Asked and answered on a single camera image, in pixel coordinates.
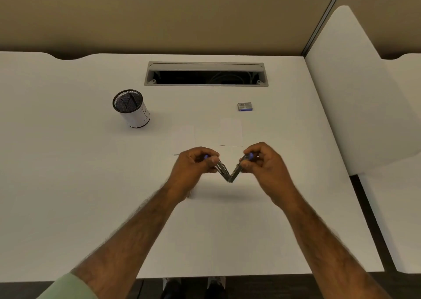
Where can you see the person's left hand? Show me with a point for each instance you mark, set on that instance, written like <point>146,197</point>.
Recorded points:
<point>184,172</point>

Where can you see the person's right hand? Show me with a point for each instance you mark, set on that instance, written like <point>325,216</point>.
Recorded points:
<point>271,174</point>

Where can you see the person's left thumb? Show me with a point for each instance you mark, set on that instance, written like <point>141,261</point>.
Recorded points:
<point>210,166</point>

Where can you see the person's right thumb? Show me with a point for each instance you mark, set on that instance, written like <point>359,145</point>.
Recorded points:
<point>249,168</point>

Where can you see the silver stapler with blue ends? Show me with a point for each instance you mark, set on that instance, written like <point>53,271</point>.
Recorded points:
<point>230,174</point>

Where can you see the person's right forearm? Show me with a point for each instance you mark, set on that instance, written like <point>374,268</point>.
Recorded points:
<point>329,252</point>

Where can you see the person's left forearm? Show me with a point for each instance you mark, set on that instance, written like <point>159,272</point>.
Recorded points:
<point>131,239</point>

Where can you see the white paper sheet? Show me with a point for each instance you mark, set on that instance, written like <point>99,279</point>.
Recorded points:
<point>183,139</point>
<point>231,132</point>

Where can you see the small blue staple box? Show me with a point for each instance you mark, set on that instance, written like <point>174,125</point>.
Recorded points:
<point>244,106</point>

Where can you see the black mesh pen cup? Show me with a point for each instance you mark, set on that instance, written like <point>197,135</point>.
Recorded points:
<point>133,111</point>

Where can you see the black shoe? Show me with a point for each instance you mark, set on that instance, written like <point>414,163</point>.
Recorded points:
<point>216,289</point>
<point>171,290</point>

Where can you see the white desk divider panel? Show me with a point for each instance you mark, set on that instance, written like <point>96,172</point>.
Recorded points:
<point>355,95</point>

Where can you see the white neighbouring desk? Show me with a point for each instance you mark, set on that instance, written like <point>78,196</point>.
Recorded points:
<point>399,193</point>

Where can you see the light green sleeve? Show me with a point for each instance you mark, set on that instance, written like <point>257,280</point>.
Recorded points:
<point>69,289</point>

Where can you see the grey partition post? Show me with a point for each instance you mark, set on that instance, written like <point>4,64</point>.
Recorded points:
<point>324,18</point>

